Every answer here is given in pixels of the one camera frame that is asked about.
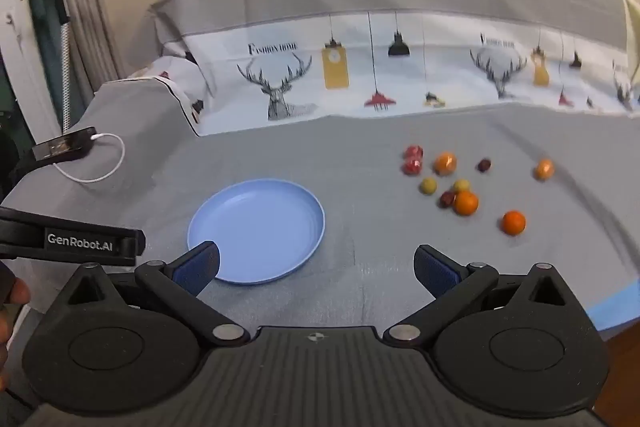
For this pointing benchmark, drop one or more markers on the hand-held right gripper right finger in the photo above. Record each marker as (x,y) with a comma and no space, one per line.
(435,269)

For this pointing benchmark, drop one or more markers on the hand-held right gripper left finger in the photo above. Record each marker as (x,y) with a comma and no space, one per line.
(197,269)

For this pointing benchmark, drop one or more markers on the dark red jujube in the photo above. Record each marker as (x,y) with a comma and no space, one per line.
(483,165)
(445,199)

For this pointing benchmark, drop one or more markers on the orange mandarin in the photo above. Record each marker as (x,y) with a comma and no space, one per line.
(514,223)
(467,204)

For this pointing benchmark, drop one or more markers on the blue plastic plate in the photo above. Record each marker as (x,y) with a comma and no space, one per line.
(260,227)

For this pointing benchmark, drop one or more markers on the small yellow-green plum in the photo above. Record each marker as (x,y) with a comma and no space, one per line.
(461,185)
(428,186)

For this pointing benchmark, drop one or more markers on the red plastic-wrapped hawthorn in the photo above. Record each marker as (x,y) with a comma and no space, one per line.
(414,152)
(412,166)

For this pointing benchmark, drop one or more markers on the plastic-wrapped orange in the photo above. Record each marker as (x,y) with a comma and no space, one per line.
(544,169)
(445,163)

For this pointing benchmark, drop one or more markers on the person's left hand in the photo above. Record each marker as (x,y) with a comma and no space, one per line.
(15,294)

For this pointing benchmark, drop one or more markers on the black smartphone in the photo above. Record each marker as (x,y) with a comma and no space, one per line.
(62,146)

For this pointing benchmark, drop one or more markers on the grey bed sheet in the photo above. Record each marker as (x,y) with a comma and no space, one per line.
(350,147)

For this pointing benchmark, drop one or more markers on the light blue sheet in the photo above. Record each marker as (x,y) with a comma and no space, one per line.
(617,307)

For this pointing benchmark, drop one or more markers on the teal curtain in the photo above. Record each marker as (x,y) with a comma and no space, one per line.
(47,37)

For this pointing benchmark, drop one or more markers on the grey curtain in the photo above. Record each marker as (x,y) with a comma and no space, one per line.
(92,32)

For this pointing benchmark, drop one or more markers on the pale yellow cloth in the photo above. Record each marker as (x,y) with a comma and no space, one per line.
(634,47)

